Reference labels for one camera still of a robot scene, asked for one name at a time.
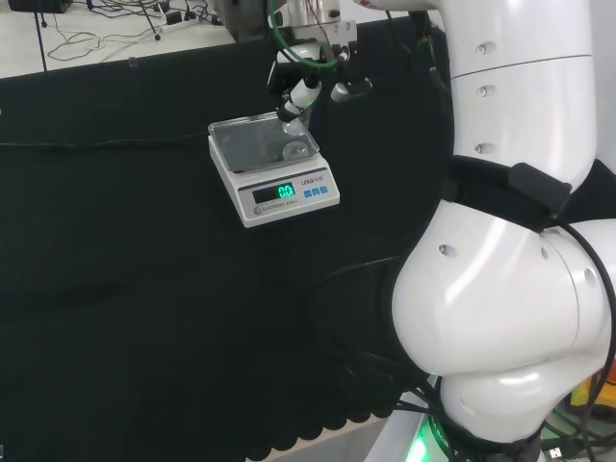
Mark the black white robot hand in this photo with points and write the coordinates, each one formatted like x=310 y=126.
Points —
x=300 y=94

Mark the small clear glass beaker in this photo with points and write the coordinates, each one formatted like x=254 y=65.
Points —
x=296 y=150

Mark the white electronic balance steel pan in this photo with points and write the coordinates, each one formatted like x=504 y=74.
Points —
x=289 y=214

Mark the grey metal case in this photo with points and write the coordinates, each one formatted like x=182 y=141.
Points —
x=245 y=19

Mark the white power strip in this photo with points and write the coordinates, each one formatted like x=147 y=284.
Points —
x=175 y=20

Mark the black tripod leg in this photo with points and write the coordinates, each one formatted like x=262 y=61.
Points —
x=150 y=21

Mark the clear cloth clip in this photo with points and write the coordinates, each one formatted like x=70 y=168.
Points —
x=133 y=62

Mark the black bench cloth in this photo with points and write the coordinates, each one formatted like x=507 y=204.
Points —
x=144 y=289

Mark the dark upright pole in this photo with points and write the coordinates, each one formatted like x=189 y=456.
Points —
x=42 y=43

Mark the black device box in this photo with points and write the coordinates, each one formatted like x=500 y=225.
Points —
x=41 y=5

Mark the yellow stop button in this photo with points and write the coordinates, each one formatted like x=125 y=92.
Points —
x=586 y=392

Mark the silver usb plug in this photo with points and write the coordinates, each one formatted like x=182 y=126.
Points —
x=556 y=452

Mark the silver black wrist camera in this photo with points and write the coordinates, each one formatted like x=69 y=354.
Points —
x=353 y=89

